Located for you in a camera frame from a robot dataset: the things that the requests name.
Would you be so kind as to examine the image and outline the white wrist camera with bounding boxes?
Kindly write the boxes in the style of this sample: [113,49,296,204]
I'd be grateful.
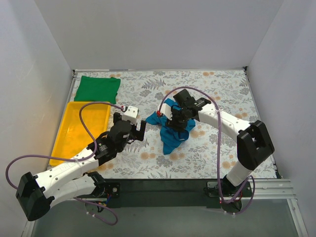
[122,106,139,125]
[156,103,176,120]

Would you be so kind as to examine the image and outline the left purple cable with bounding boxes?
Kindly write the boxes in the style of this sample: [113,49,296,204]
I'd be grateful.
[5,101,124,226]

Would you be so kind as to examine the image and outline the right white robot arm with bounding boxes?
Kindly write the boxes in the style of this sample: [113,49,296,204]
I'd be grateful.
[157,86,275,198]

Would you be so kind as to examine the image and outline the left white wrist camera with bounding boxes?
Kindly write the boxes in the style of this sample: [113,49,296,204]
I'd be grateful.
[122,106,139,125]

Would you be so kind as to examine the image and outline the floral table mat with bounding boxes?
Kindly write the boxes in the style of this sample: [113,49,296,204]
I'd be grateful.
[49,70,277,179]

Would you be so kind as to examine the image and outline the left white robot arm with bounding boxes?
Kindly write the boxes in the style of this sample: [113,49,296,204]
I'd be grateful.
[16,113,146,221]

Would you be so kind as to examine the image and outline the blue t shirt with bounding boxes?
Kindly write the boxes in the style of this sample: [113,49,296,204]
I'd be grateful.
[146,112,196,155]

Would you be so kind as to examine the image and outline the yellow plastic tray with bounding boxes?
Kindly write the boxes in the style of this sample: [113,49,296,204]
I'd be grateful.
[51,102,111,158]

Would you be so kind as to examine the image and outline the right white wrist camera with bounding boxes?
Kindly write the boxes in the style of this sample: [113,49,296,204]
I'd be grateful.
[156,103,176,120]

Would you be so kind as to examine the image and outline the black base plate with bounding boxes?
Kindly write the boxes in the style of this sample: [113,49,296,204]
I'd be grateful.
[76,178,255,209]

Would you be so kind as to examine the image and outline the folded green t shirt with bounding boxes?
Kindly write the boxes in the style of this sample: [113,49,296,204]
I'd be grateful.
[74,76,120,104]

